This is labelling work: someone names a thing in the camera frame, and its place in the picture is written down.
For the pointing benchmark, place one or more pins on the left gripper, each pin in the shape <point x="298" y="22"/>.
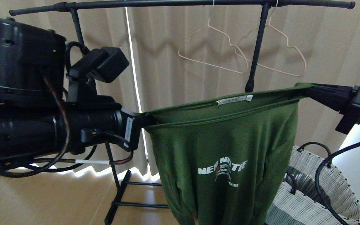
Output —
<point x="27" y="134"/>

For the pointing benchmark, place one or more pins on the pink clothes hanger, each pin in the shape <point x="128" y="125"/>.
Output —
<point x="211" y="65"/>
<point x="277" y="68"/>

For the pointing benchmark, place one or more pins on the green printed shirt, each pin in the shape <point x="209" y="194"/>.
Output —
<point x="214" y="140"/>

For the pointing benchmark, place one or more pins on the white laundry basket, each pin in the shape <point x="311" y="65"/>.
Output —
<point x="292" y="206"/>

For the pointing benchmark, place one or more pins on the black clothes rack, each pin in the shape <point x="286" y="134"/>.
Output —
<point x="167" y="3"/>

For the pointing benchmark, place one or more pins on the beige curtain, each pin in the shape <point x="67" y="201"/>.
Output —
<point x="183" y="37"/>

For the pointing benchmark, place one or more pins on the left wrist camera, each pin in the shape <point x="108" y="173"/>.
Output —
<point x="105" y="64"/>

